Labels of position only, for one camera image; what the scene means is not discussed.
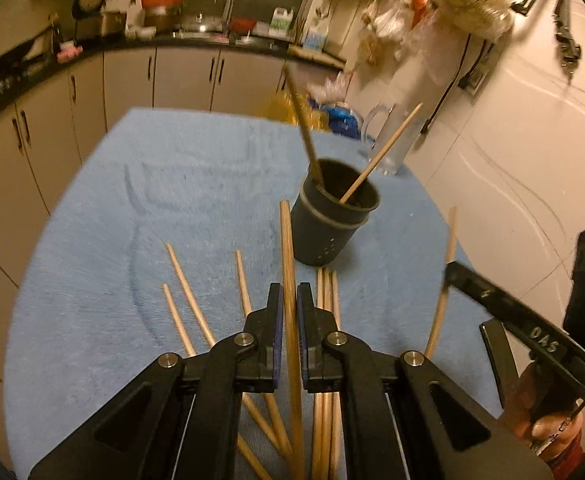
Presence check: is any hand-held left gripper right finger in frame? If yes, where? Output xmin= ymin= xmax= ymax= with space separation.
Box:
xmin=297 ymin=282 xmax=556 ymax=480

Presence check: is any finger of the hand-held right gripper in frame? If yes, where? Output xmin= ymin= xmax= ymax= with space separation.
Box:
xmin=445 ymin=261 xmax=571 ymax=362
xmin=479 ymin=320 xmax=521 ymax=414

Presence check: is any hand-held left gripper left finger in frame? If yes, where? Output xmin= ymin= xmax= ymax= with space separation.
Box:
xmin=27 ymin=282 xmax=286 ymax=480

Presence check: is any dark grey cup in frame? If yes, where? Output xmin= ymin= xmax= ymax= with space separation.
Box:
xmin=291 ymin=158 xmax=379 ymax=267

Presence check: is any person's right hand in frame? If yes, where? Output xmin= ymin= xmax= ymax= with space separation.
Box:
xmin=503 ymin=361 xmax=570 ymax=455

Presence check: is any clear plastic jug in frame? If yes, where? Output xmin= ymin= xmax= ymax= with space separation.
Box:
xmin=361 ymin=102 xmax=426 ymax=177

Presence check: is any blue table cloth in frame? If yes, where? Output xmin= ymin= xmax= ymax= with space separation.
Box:
xmin=3 ymin=106 xmax=506 ymax=480

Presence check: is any blue plastic bag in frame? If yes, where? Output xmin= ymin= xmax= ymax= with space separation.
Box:
xmin=321 ymin=102 xmax=364 ymax=139

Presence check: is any yellow plastic bag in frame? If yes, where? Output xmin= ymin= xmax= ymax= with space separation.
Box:
xmin=259 ymin=92 xmax=329 ymax=132

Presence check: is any clear crumpled plastic bag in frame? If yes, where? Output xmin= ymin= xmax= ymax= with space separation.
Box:
xmin=306 ymin=74 xmax=354 ymax=105

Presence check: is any wooden cutting board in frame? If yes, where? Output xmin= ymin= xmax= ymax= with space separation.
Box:
xmin=287 ymin=44 xmax=347 ymax=69

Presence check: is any white hanging plastic bag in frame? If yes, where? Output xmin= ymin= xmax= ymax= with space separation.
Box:
xmin=369 ymin=0 xmax=415 ymax=46

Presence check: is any clear bag of noodles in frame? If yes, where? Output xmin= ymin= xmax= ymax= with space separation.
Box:
xmin=435 ymin=0 xmax=516 ymax=43

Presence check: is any white kitchen base cabinet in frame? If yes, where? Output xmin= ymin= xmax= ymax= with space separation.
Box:
xmin=0 ymin=46 xmax=293 ymax=391

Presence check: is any red hanging plastic bag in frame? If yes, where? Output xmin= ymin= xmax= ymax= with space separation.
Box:
xmin=409 ymin=0 xmax=435 ymax=31

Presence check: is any blue label detergent bottle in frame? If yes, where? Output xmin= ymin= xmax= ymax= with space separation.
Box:
xmin=303 ymin=17 xmax=331 ymax=52

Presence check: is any black kitchen countertop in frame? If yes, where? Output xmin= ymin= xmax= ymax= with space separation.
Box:
xmin=0 ymin=30 xmax=347 ymax=137

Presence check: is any green label detergent bottle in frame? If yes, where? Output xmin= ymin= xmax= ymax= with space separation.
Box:
xmin=269 ymin=5 xmax=296 ymax=37

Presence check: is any glass pot lid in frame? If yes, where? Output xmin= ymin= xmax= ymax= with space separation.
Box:
xmin=179 ymin=12 xmax=224 ymax=32

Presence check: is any black wok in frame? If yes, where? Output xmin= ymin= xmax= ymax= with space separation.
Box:
xmin=0 ymin=39 xmax=39 ymax=77

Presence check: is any black power cable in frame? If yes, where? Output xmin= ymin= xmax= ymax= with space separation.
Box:
xmin=419 ymin=34 xmax=474 ymax=134

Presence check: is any wall socket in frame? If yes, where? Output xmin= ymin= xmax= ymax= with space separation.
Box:
xmin=459 ymin=66 xmax=489 ymax=94

